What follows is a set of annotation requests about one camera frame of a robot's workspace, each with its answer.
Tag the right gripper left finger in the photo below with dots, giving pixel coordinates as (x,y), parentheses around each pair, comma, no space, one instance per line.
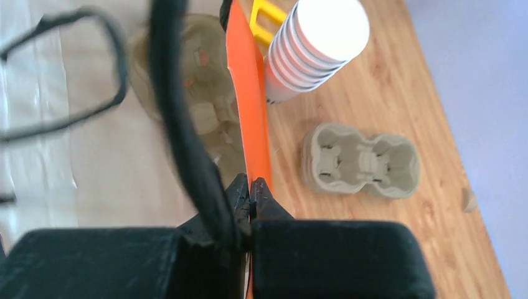
(129,262)

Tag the orange paper bag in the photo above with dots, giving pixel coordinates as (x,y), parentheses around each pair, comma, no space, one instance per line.
(95,130)

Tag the single pulp cup carrier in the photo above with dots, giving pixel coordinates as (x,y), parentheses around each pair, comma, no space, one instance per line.
(210,95)

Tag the stack of white paper cups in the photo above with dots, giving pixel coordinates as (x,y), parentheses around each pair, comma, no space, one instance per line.
(316,40)

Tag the yellow plastic triangle holder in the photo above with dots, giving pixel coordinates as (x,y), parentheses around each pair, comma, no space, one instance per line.
(265,19)

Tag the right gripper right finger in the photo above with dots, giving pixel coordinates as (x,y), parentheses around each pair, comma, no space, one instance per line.
(330,258)

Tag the stacked pulp cup carriers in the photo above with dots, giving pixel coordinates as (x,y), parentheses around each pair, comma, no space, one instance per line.
(338,158)

